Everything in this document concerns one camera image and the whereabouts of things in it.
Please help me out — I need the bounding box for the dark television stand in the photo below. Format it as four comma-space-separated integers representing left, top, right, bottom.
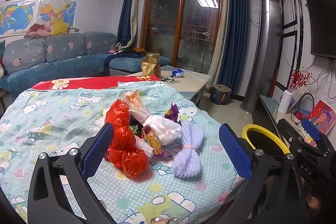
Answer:
252, 94, 336, 151

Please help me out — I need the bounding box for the white ribbed vase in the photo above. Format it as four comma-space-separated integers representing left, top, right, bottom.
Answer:
278, 90, 293, 114

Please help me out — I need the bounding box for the silver tower air conditioner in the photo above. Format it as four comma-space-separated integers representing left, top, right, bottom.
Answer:
240, 0, 282, 115

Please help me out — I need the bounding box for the white plastic bag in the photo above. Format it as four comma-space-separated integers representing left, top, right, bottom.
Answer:
129, 106, 182, 146

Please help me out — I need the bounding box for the country map poster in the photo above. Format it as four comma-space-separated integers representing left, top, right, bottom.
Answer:
35, 0, 78, 30

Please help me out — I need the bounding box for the cat-print light blue blanket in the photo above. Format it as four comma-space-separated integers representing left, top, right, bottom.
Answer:
0, 81, 246, 224

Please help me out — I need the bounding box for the gold paper bag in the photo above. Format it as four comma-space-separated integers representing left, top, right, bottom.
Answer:
141, 52, 161, 76

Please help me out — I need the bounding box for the black wall television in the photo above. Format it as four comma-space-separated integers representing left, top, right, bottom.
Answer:
302, 0, 336, 60

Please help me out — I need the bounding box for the wooden sliding glass door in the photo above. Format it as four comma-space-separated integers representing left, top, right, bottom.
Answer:
141, 0, 225, 68

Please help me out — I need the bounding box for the orange purple snack wrapper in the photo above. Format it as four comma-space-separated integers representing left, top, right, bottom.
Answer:
143, 127, 174, 158

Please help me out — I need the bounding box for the black cable bundle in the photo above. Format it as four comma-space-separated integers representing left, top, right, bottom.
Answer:
314, 57, 336, 101

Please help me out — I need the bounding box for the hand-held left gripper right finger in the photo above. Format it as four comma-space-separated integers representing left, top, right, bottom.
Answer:
219, 123, 307, 224

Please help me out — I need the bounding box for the world map poster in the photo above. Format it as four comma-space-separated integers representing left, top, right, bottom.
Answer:
0, 1, 36, 38

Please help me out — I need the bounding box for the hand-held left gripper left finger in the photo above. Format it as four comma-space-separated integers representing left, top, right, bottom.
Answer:
28, 122, 117, 224

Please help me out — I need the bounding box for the black hoop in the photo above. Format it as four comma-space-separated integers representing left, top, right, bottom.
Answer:
297, 93, 315, 113

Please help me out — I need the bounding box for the red blanket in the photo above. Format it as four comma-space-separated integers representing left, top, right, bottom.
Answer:
31, 76, 161, 90

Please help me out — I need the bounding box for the lavender yarn bundle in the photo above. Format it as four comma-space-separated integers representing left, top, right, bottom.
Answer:
172, 119, 205, 177

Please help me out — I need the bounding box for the yellow pillow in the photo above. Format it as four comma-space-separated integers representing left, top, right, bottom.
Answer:
50, 19, 71, 36

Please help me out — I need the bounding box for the pink clothes pile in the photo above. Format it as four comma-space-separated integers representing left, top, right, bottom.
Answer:
24, 23, 51, 39

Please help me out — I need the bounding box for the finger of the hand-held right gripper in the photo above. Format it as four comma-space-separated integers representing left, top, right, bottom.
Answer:
301, 118, 328, 147
277, 118, 306, 147

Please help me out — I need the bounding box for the red berry branch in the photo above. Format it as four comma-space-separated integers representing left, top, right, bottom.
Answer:
287, 69, 314, 93

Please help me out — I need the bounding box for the blue heart-print sofa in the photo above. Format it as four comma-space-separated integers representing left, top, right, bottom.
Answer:
0, 32, 171, 101

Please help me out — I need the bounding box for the black yellow-rimmed trash bin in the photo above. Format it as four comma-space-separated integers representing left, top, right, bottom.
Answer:
241, 124, 291, 161

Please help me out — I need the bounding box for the red plastic bag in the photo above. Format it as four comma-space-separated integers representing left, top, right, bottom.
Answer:
104, 99, 150, 178

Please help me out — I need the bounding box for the blue and beige curtain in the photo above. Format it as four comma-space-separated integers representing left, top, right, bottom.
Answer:
209, 0, 248, 85
116, 0, 143, 48

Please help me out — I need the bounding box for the dark blue storage box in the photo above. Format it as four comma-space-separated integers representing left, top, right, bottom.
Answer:
210, 84, 232, 105

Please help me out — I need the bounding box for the dark green snack wrapper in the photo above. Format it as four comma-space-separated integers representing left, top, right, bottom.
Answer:
130, 124, 145, 139

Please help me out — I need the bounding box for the clear orange-tinted plastic bag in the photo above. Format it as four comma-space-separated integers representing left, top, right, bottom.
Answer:
122, 90, 148, 119

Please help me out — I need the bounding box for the colourful picture book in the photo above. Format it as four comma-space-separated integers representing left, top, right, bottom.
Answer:
306, 99, 336, 135

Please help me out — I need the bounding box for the person's right hand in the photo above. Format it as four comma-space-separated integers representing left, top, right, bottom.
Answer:
307, 194, 321, 210

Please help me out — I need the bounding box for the grey coffee table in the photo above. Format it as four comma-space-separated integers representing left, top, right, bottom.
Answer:
129, 65, 213, 106

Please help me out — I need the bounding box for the dark clothes pile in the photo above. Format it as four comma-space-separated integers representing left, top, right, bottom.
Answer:
115, 48, 147, 58

